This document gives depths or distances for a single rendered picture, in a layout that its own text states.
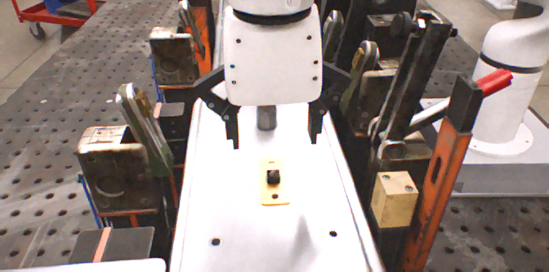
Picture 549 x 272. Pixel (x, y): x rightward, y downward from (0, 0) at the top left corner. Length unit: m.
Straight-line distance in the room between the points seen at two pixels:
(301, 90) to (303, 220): 0.16
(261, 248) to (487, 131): 0.66
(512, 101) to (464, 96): 0.59
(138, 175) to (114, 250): 0.11
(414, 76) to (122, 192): 0.41
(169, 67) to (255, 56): 0.49
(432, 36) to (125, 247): 0.40
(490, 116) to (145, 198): 0.71
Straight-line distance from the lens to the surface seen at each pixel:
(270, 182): 0.50
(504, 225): 0.98
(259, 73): 0.39
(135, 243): 0.50
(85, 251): 0.51
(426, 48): 0.43
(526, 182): 1.04
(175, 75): 0.86
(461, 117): 0.36
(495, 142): 1.00
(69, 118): 1.29
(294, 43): 0.38
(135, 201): 0.59
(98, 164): 0.56
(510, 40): 0.88
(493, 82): 0.50
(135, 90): 0.51
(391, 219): 0.45
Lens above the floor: 1.36
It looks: 35 degrees down
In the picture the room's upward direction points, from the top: straight up
